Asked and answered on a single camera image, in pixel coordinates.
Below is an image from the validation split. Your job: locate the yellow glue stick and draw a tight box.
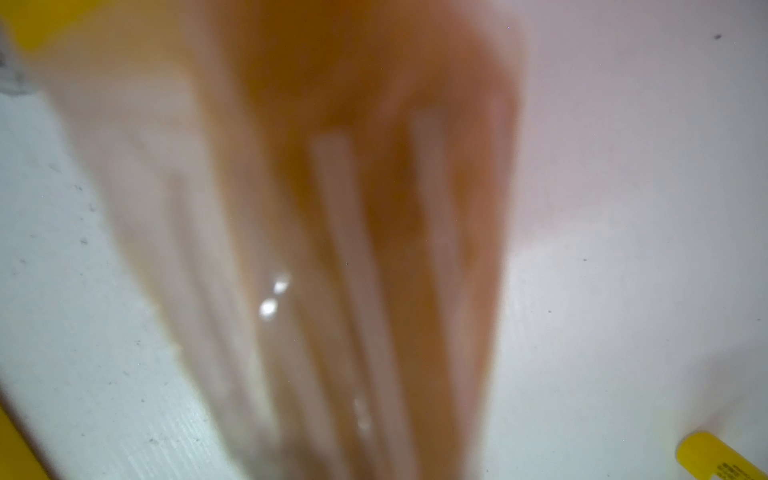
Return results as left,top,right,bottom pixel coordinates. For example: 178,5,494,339
675,431,767,480

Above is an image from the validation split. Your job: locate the yellow clear spaghetti bag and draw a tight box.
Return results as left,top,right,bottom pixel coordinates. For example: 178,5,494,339
0,410,49,480

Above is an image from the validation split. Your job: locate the yellow narrow spaghetti bag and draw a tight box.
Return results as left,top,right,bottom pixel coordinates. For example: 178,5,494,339
1,1,524,479

